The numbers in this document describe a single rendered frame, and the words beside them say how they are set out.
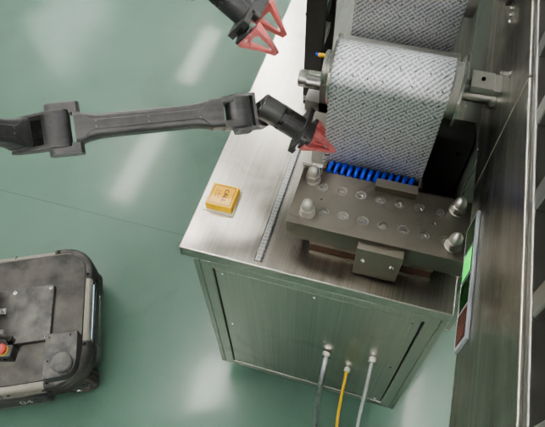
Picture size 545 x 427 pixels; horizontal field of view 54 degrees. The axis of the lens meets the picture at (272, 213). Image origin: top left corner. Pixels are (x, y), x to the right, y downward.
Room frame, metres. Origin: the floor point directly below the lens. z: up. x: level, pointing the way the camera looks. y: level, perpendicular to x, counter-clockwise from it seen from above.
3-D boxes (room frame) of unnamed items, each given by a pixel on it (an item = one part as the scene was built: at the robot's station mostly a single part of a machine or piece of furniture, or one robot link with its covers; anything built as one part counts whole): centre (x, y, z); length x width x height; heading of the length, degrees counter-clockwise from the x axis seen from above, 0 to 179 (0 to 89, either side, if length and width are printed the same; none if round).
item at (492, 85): (0.79, -0.43, 1.28); 0.06 x 0.05 x 0.02; 72
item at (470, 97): (0.79, -0.42, 1.25); 0.07 x 0.04 x 0.04; 72
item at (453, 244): (0.57, -0.38, 1.05); 0.04 x 0.04 x 0.04
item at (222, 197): (0.81, 0.12, 0.91); 0.07 x 0.07 x 0.02; 72
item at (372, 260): (0.57, -0.23, 0.96); 0.10 x 0.03 x 0.11; 72
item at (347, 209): (0.66, -0.24, 1.00); 0.40 x 0.16 x 0.06; 72
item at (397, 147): (0.79, -0.24, 1.10); 0.23 x 0.01 x 0.18; 72
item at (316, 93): (0.93, -0.12, 1.05); 0.06 x 0.05 x 0.31; 72
